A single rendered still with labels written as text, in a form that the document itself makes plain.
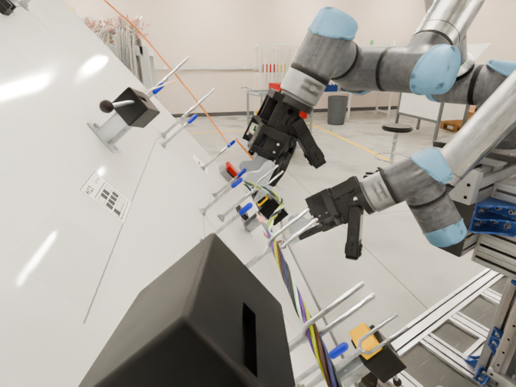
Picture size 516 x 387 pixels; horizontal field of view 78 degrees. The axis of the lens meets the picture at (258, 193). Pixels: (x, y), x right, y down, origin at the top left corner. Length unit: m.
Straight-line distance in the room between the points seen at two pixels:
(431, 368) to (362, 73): 1.32
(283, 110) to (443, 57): 0.26
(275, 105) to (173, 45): 8.20
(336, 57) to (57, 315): 0.53
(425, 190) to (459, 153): 0.16
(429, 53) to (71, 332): 0.57
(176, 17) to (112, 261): 8.60
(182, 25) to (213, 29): 0.73
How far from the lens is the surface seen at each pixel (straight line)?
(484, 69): 1.16
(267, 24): 9.11
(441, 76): 0.59
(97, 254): 0.28
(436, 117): 6.64
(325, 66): 0.59
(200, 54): 8.79
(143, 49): 1.32
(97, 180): 0.35
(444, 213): 0.70
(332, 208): 0.68
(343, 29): 0.60
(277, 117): 0.60
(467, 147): 0.80
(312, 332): 0.25
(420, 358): 1.70
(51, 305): 0.22
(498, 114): 0.80
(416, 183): 0.66
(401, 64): 0.61
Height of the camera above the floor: 1.39
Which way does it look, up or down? 23 degrees down
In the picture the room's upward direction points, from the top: straight up
